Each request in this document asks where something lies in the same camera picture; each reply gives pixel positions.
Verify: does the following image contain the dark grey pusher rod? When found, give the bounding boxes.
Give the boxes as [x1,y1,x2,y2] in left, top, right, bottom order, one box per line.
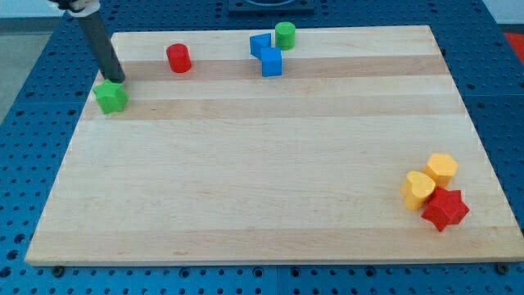
[76,11,125,84]

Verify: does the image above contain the white and black rod holder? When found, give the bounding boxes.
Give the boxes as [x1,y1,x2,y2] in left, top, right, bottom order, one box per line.
[50,0,101,17]

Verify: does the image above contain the green star block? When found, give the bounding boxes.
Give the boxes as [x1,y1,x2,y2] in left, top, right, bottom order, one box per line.
[93,79,129,114]

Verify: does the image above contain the red star block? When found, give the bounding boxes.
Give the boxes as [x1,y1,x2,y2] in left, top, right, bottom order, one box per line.
[422,187,470,232]

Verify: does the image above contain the red cylinder block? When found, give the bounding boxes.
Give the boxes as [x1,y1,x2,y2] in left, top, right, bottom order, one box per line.
[166,43,192,73]

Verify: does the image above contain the blue triangular block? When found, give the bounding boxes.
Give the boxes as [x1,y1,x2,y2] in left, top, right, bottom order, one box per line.
[249,33,272,59]

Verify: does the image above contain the blue cube block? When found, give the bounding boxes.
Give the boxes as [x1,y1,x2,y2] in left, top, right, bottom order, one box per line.
[260,48,282,77]

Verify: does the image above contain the light wooden board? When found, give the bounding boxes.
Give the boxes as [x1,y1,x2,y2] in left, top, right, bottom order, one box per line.
[25,25,523,266]

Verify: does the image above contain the green cylinder block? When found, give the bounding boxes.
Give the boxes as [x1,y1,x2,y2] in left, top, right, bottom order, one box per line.
[274,21,296,51]

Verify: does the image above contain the yellow heart block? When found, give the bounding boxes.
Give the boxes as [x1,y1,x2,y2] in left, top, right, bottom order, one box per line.
[400,170,436,211]

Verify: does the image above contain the yellow hexagon block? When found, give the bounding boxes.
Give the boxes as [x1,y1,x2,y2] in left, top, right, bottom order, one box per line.
[422,153,459,188]

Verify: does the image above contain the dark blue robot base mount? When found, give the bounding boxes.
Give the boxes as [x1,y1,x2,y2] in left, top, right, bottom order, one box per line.
[226,0,315,14]

